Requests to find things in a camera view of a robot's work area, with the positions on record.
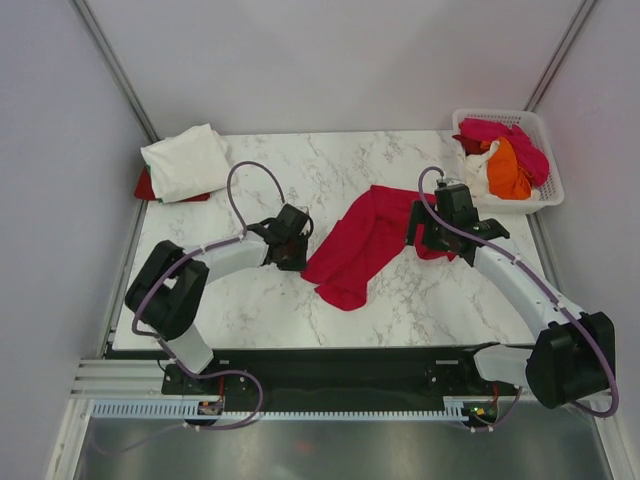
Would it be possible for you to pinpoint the folded white t shirt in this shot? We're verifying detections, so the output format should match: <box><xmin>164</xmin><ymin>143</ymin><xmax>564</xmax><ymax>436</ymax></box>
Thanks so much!
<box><xmin>141</xmin><ymin>124</ymin><xmax>231</xmax><ymax>203</ymax></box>

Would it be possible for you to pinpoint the left aluminium frame post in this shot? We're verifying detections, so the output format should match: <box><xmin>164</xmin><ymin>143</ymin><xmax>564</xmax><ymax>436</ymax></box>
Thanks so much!
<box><xmin>69</xmin><ymin>0</ymin><xmax>159</xmax><ymax>143</ymax></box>

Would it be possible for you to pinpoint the cream white shirt in basket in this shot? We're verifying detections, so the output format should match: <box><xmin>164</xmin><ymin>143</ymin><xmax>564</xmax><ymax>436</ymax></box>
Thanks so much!
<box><xmin>464</xmin><ymin>140</ymin><xmax>500</xmax><ymax>198</ymax></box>

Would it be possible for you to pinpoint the pink shirt in basket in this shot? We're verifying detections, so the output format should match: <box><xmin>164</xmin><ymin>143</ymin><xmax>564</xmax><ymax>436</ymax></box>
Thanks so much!
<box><xmin>458</xmin><ymin>117</ymin><xmax>550</xmax><ymax>187</ymax></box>

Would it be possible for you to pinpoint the white slotted cable duct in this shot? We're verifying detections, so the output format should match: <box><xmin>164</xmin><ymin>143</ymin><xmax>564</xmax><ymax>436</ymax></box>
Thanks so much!
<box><xmin>91</xmin><ymin>398</ymin><xmax>497</xmax><ymax>422</ymax></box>

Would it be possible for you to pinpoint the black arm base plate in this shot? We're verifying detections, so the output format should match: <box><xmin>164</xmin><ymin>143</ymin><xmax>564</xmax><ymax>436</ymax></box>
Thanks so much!
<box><xmin>162</xmin><ymin>347</ymin><xmax>516</xmax><ymax>411</ymax></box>

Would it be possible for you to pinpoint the right aluminium frame post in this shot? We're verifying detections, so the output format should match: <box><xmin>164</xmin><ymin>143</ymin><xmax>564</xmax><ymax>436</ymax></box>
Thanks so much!
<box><xmin>524</xmin><ymin>0</ymin><xmax>600</xmax><ymax>112</ymax></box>

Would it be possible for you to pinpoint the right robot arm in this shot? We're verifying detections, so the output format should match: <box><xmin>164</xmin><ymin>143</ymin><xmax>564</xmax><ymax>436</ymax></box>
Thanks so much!
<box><xmin>406</xmin><ymin>184</ymin><xmax>620</xmax><ymax>418</ymax></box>

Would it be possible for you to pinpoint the aluminium frame post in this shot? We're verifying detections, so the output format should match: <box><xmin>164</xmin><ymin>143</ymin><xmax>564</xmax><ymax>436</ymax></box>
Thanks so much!
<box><xmin>524</xmin><ymin>0</ymin><xmax>600</xmax><ymax>112</ymax></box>
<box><xmin>69</xmin><ymin>0</ymin><xmax>159</xmax><ymax>143</ymax></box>

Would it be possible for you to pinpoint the folded dark red t shirt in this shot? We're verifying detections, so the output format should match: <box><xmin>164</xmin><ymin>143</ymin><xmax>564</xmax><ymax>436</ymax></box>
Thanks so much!
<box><xmin>134</xmin><ymin>168</ymin><xmax>211</xmax><ymax>203</ymax></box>

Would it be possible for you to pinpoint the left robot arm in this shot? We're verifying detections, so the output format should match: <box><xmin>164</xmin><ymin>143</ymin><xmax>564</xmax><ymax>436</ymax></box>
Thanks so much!
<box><xmin>125</xmin><ymin>204</ymin><xmax>314</xmax><ymax>393</ymax></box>

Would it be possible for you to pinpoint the white plastic laundry basket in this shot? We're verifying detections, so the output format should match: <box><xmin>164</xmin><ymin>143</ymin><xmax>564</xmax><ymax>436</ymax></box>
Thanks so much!
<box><xmin>445</xmin><ymin>108</ymin><xmax>565</xmax><ymax>214</ymax></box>

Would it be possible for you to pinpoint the dark maroon shirt in basket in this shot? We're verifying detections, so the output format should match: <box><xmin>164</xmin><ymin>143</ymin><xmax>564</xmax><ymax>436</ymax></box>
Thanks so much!
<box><xmin>452</xmin><ymin>134</ymin><xmax>492</xmax><ymax>155</ymax></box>

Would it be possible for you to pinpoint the orange shirt in basket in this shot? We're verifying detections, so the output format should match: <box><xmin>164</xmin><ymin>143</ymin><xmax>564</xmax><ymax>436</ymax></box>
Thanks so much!
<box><xmin>488</xmin><ymin>137</ymin><xmax>532</xmax><ymax>200</ymax></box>

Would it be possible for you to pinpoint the crimson red t shirt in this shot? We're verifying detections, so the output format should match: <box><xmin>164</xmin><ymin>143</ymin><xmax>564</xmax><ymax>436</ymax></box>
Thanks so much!
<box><xmin>300</xmin><ymin>183</ymin><xmax>459</xmax><ymax>312</ymax></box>

